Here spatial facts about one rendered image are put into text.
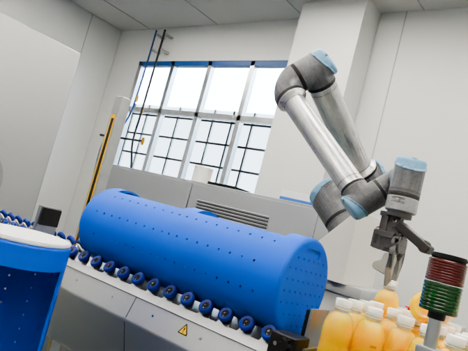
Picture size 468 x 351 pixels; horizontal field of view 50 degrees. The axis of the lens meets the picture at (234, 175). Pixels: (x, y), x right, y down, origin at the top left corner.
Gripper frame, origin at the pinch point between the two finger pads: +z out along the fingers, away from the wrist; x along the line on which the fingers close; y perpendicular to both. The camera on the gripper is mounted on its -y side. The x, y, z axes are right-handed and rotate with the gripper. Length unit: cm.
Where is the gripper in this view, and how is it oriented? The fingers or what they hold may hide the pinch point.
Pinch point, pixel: (391, 282)
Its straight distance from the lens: 152.8
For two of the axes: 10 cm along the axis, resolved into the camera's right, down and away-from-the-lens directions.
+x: -5.8, -2.3, -7.9
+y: -7.8, -1.5, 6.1
